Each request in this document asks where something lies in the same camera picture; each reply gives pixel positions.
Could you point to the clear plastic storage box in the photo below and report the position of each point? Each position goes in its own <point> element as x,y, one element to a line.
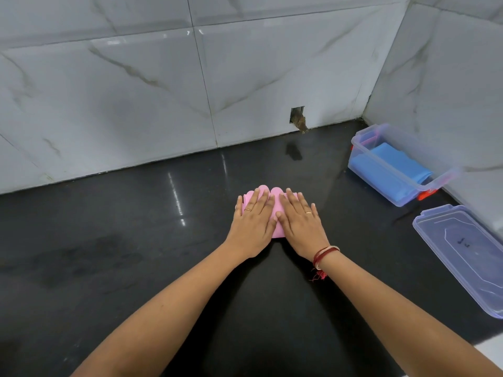
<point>397,137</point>

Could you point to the person's right forearm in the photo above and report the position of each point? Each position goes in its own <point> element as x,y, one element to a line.
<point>393,306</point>

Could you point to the person's left hand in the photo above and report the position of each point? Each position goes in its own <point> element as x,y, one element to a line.
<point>251,231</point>

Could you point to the clear plastic box lid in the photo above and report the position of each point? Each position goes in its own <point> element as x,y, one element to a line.
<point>459,255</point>

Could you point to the brown pipe stub in wall hole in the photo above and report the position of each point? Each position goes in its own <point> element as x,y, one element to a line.
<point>299,119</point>

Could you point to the person's right hand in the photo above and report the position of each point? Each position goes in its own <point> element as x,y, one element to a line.
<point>302,231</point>

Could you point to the person's left forearm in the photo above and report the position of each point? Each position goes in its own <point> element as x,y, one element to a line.
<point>169,310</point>

